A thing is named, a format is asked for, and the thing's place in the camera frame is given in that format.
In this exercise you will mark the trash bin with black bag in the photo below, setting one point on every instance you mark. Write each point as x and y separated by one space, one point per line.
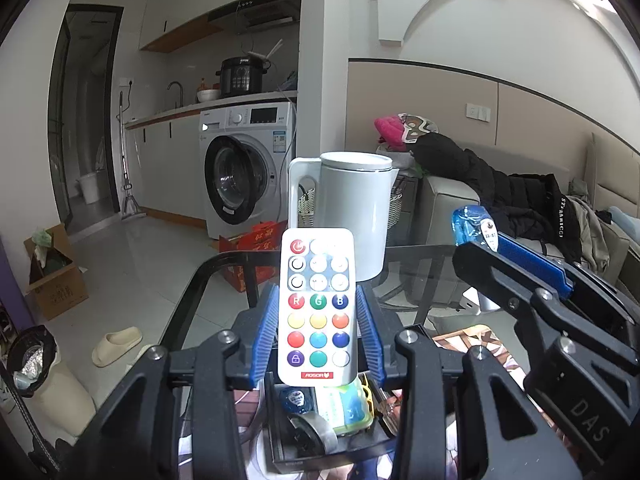
55 390

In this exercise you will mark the white kitchen counter cabinet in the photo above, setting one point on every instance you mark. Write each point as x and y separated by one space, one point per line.
165 160

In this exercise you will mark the mop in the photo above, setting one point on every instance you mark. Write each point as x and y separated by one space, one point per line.
127 200

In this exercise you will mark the kitchen faucet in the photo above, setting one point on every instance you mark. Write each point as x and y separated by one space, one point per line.
175 90

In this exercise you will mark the white remote control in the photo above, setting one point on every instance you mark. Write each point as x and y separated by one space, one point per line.
317 310

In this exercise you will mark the white patterned mask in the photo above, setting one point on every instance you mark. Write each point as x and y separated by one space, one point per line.
417 127

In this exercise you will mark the beige slipper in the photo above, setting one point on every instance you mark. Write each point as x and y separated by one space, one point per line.
117 342

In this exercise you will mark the black cardboard box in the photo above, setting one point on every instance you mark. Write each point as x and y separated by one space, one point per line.
300 462

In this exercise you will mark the white wall switch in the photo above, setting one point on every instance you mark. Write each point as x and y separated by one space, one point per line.
477 112

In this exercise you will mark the white bowl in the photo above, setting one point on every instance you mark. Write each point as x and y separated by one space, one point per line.
207 95

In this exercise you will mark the red gift boxes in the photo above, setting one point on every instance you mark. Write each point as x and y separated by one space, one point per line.
255 245

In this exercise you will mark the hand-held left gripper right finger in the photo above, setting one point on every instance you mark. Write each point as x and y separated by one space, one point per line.
370 335

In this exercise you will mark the dark framed glass door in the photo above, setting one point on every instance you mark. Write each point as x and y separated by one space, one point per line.
60 110

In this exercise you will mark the small blue round gadget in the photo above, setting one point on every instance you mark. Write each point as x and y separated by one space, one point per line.
295 400

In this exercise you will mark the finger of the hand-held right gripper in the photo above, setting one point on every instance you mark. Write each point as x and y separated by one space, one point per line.
495 277
535 267

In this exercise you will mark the beige sofa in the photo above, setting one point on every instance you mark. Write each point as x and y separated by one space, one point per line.
440 215

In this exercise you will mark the white electric kettle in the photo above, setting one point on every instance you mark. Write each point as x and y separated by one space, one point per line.
350 200

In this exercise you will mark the white upper kitchen cabinets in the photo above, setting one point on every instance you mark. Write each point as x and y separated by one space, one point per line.
200 0

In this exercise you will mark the black jacket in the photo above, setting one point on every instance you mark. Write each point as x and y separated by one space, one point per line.
480 180

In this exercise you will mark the grey green garment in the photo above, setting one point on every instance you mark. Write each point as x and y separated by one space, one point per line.
587 230

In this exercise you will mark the black rice cooker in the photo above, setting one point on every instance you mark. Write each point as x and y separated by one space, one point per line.
241 77

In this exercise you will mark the brown cardboard box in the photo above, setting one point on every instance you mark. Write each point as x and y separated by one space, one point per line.
57 290

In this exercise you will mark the white washing machine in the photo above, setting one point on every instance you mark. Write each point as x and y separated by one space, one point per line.
240 170

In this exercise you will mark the white bucket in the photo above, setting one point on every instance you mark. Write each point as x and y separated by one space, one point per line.
91 189

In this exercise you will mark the pink cloth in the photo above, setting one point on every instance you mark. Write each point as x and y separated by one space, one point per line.
390 130

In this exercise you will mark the printed table mat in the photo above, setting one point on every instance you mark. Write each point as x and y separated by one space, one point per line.
500 355

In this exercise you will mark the green and white packet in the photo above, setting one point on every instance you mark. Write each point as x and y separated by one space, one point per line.
345 405

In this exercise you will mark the range hood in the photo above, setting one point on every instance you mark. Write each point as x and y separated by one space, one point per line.
260 10

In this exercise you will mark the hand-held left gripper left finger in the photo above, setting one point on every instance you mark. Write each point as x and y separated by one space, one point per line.
265 335

